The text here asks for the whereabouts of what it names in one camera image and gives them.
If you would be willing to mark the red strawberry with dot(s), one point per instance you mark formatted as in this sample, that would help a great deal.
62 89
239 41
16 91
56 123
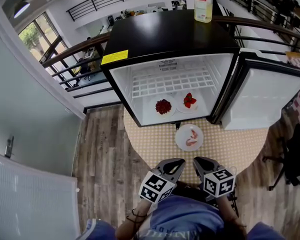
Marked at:
193 101
187 104
189 96

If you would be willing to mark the yellow dotted tablecloth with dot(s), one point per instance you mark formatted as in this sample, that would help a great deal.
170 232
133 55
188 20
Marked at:
152 144

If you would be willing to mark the round pendant lamp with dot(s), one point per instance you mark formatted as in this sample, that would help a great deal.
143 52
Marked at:
21 9

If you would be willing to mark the person's blue shirt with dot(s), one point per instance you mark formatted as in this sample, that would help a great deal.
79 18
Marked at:
182 219

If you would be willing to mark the clear bottle of yellow liquid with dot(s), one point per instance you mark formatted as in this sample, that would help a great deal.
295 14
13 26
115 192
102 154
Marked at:
203 6

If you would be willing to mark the white round plate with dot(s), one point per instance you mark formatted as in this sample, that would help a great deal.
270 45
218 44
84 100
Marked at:
181 109
152 111
181 139

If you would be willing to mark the yellow warning sticker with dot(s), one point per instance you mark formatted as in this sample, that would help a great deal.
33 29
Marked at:
115 57

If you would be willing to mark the black office chair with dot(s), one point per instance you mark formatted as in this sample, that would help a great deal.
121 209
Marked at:
298 156

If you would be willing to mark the black coffee machine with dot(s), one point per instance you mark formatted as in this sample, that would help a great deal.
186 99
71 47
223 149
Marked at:
110 19

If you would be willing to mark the frosted glass door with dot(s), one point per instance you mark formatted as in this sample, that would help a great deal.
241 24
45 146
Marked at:
27 109

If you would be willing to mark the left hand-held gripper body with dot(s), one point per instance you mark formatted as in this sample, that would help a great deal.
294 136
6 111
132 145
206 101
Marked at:
156 186

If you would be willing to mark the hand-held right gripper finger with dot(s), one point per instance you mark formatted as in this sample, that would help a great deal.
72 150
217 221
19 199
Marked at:
210 165
198 170

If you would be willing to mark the black mini fridge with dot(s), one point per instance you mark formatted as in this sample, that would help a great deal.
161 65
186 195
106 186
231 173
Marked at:
165 31

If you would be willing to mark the black metal railing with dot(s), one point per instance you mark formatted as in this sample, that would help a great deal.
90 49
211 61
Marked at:
265 11
92 2

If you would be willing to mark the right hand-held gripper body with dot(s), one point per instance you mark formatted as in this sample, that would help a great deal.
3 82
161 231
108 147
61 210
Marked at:
218 182

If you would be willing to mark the dark framed window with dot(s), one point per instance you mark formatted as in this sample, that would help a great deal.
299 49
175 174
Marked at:
37 36

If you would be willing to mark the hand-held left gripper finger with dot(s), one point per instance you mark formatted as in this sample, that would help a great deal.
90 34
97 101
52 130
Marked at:
170 165
180 172

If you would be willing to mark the black wrist band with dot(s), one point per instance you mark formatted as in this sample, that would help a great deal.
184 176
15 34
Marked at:
136 215

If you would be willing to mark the ribbed glass door panel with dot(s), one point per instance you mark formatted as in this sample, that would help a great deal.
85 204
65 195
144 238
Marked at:
32 204

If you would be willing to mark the wooden-topped black railing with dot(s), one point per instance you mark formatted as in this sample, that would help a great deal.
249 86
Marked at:
72 50

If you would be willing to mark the person's left forearm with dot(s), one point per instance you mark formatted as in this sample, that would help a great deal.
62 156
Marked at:
132 221

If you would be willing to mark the person's right forearm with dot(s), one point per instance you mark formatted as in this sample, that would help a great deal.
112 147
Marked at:
227 211

